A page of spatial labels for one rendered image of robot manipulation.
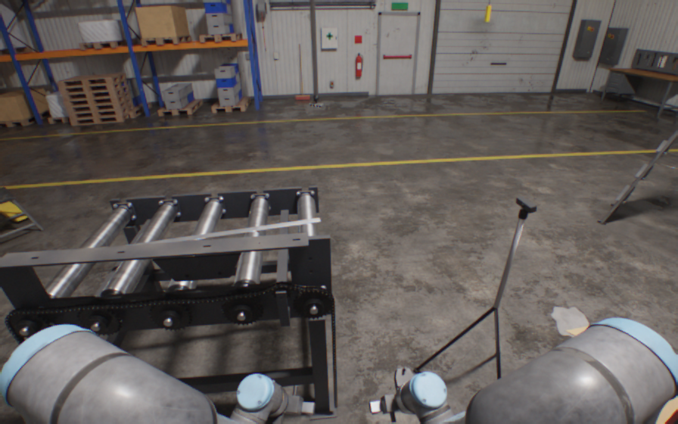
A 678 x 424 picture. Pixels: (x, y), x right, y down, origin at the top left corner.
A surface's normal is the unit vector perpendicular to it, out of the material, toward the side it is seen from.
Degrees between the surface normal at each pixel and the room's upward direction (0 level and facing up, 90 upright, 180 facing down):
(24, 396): 55
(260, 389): 20
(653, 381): 45
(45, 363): 13
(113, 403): 32
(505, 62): 90
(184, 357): 0
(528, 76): 90
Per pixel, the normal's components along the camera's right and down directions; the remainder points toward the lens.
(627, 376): 0.16, -0.60
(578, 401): -0.32, -0.51
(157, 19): 0.11, 0.49
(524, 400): -0.71, -0.54
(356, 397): -0.01, -0.87
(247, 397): -0.15, -0.67
